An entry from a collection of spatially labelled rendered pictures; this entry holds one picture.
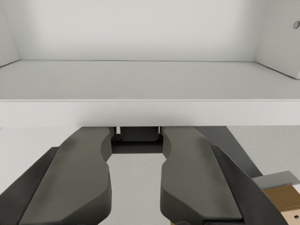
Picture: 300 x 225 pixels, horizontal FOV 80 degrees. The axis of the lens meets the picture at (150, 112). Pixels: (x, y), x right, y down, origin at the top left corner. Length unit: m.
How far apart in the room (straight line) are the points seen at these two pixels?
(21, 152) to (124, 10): 0.31
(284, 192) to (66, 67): 0.47
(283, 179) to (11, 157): 0.56
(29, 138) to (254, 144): 1.42
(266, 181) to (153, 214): 1.51
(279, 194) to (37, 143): 0.49
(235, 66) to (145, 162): 1.28
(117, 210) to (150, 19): 1.78
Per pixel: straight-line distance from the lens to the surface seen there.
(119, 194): 1.70
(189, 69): 0.16
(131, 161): 1.41
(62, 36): 0.20
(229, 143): 0.66
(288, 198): 0.50
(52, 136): 0.35
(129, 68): 0.16
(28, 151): 0.39
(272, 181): 0.52
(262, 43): 0.21
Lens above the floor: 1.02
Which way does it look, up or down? 61 degrees down
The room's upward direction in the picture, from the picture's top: 175 degrees clockwise
